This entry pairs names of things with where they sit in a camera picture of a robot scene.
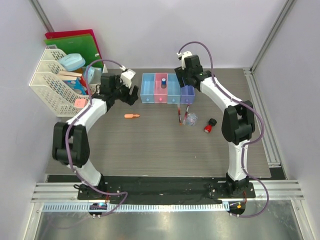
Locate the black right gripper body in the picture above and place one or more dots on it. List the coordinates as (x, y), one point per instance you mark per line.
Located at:
(184, 74)

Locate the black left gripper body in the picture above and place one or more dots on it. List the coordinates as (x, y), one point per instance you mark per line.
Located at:
(121, 92)

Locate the orange utility knife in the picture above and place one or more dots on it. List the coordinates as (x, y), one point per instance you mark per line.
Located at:
(131, 115)

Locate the red stamp black cap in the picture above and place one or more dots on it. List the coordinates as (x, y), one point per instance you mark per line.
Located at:
(211, 123)

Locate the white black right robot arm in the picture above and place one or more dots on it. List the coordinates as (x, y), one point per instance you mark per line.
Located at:
(238, 122)

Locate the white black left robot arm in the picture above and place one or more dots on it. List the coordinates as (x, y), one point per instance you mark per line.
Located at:
(70, 144)

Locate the blue leftmost drawer box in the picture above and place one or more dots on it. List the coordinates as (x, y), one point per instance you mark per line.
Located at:
(147, 89)

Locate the purple drawer box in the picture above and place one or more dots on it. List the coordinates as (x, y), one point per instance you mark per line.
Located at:
(187, 95)

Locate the light blue case lower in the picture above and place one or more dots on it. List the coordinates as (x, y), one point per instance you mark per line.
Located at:
(94, 75)

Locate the light blue case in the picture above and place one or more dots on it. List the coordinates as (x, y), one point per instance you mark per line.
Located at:
(72, 62)
(94, 75)

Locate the light blue drawer box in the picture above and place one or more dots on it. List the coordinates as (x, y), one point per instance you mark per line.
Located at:
(173, 89)

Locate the pink drawer box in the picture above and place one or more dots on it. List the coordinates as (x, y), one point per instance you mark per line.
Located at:
(160, 94)

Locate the blue patterned book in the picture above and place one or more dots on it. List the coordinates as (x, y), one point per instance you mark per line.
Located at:
(75, 84)

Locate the clear jar of paper clips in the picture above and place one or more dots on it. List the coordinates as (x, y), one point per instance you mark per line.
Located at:
(191, 119)

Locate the light blue case upper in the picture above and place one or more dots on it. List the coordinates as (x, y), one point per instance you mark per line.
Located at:
(72, 62)

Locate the white mesh file organizer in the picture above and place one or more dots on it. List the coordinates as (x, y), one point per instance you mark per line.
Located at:
(54, 93)

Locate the red folder board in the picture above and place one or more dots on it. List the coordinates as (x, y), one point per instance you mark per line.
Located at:
(73, 33)

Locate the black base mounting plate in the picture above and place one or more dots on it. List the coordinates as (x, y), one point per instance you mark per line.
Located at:
(175, 190)

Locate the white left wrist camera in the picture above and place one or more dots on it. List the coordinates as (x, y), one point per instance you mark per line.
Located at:
(126, 77)

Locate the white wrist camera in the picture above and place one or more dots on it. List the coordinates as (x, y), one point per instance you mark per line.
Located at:
(182, 57)
(126, 77)

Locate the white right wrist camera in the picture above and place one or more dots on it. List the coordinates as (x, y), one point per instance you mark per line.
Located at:
(182, 57)

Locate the white slotted cable duct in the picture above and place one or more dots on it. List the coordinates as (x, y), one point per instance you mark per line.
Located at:
(96, 207)

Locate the aluminium frame rail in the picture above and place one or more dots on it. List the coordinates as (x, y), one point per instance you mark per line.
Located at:
(268, 140)

